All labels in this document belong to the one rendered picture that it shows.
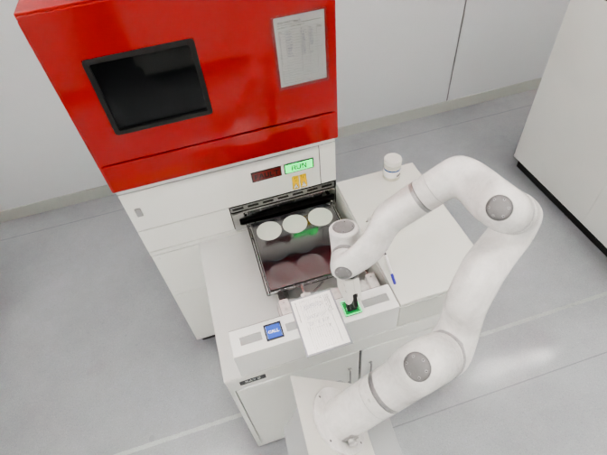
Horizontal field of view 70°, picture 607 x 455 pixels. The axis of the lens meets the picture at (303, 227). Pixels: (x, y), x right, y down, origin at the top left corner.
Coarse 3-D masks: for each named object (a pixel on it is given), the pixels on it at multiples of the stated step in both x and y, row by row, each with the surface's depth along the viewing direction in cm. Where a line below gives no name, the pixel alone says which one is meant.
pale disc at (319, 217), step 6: (312, 210) 180; (318, 210) 180; (324, 210) 180; (312, 216) 178; (318, 216) 178; (324, 216) 178; (330, 216) 178; (312, 222) 176; (318, 222) 176; (324, 222) 175
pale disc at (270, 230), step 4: (264, 224) 177; (268, 224) 177; (272, 224) 177; (276, 224) 177; (260, 228) 176; (264, 228) 176; (268, 228) 175; (272, 228) 175; (276, 228) 175; (280, 228) 175; (260, 232) 174; (264, 232) 174; (268, 232) 174; (272, 232) 174; (276, 232) 174; (280, 232) 174; (260, 236) 173; (264, 236) 173; (268, 236) 173; (272, 236) 173; (276, 236) 173
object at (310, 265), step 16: (256, 224) 178; (256, 240) 172; (272, 240) 171; (288, 240) 171; (304, 240) 170; (320, 240) 169; (272, 256) 166; (288, 256) 165; (304, 256) 165; (320, 256) 164; (272, 272) 161; (288, 272) 161; (304, 272) 160; (320, 272) 159; (272, 288) 156
